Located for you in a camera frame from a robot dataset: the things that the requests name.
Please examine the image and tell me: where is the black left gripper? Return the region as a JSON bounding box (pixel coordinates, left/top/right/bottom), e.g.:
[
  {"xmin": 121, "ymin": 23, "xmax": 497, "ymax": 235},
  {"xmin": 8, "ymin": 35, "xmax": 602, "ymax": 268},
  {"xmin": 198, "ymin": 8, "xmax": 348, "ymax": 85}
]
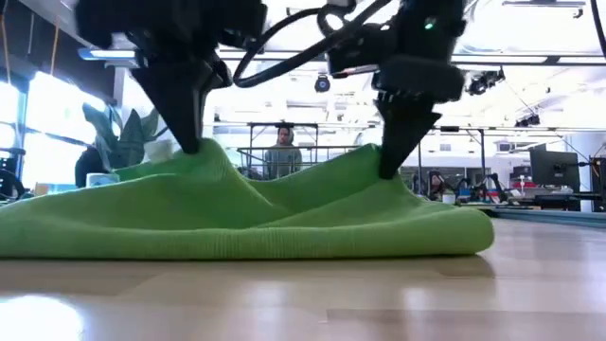
[{"xmin": 75, "ymin": 0, "xmax": 269, "ymax": 155}]

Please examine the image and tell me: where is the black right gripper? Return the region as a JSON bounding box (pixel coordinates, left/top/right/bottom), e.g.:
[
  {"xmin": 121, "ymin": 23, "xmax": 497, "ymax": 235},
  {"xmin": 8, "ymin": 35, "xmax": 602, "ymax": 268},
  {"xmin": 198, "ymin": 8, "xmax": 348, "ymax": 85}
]
[{"xmin": 326, "ymin": 0, "xmax": 468, "ymax": 180}]

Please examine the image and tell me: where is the wire mesh basket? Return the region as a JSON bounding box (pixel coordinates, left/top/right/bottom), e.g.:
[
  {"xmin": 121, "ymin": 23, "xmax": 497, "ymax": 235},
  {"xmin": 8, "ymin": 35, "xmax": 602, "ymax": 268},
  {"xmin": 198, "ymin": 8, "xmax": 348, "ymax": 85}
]
[{"xmin": 236, "ymin": 144, "xmax": 366, "ymax": 180}]

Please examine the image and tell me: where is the green microfiber towel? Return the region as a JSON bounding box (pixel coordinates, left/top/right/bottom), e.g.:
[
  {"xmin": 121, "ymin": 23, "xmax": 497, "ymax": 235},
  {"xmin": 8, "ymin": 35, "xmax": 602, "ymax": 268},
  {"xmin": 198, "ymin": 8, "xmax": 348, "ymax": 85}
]
[{"xmin": 0, "ymin": 137, "xmax": 496, "ymax": 260}]

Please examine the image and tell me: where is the snake plant in white pot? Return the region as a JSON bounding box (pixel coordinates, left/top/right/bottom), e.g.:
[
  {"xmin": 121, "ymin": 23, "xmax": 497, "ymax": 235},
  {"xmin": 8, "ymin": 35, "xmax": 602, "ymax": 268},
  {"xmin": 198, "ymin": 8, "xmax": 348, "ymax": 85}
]
[{"xmin": 80, "ymin": 102, "xmax": 161, "ymax": 188}]

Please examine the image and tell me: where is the person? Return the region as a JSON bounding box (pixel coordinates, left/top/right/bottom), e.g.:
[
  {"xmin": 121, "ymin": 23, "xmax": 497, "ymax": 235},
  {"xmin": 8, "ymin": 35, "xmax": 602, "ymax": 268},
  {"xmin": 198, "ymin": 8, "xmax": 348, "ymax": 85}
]
[{"xmin": 263, "ymin": 126, "xmax": 304, "ymax": 180}]

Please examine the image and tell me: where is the black overhead beam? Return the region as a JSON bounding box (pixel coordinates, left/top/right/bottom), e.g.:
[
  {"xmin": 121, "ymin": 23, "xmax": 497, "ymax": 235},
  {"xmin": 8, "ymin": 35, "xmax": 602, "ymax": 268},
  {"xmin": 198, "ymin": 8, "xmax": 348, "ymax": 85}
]
[{"xmin": 78, "ymin": 46, "xmax": 606, "ymax": 65}]

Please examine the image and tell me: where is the black computer monitor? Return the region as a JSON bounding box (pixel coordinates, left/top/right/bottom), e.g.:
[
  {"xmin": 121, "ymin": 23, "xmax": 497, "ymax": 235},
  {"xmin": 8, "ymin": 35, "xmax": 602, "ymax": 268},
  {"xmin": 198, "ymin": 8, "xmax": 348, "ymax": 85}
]
[{"xmin": 529, "ymin": 150, "xmax": 581, "ymax": 193}]

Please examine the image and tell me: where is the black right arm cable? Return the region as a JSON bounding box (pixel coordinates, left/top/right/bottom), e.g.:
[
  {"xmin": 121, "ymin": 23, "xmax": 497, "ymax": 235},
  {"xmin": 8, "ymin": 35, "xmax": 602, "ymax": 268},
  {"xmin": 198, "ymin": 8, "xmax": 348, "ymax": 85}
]
[{"xmin": 233, "ymin": 0, "xmax": 394, "ymax": 89}]

